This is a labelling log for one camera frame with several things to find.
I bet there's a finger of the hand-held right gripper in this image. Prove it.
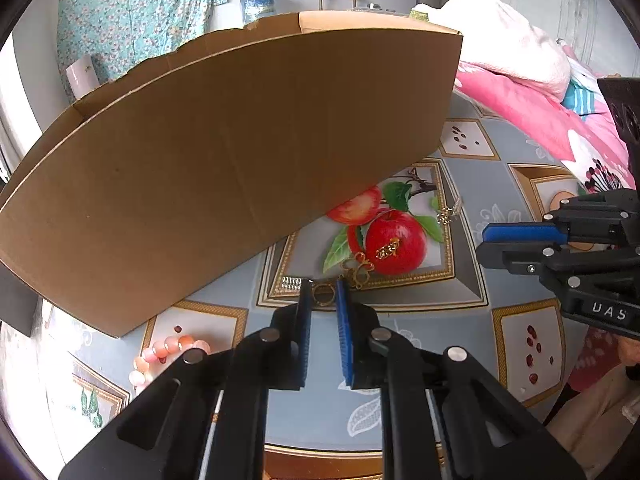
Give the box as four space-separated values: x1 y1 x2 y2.
476 242 558 273
482 221 568 247

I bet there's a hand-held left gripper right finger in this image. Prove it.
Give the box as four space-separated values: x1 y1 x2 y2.
335 279 586 480

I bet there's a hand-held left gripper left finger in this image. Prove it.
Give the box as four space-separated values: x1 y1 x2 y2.
57 279 315 480

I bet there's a gold ring earring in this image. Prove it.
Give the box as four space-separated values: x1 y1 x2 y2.
312 282 337 307

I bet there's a brown cardboard box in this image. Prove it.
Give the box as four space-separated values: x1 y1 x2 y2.
0 11 465 339

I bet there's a fruit print tablecloth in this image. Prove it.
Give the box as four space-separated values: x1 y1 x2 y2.
42 92 626 480

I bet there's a pink floral garment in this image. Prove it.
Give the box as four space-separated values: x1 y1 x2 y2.
565 327 626 401

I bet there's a pink blanket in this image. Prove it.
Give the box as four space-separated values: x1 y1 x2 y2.
452 60 638 196

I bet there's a beige garment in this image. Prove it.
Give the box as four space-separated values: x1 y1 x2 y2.
547 365 640 480

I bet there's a blue water bottle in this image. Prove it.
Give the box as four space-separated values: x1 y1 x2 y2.
239 0 280 28

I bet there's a pale pink bag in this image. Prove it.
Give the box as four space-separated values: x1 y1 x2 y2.
65 55 96 103

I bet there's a teal floral cloth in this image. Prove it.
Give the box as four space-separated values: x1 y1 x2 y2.
56 0 228 98

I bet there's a pink bead bracelet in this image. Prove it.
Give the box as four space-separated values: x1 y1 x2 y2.
129 334 213 396

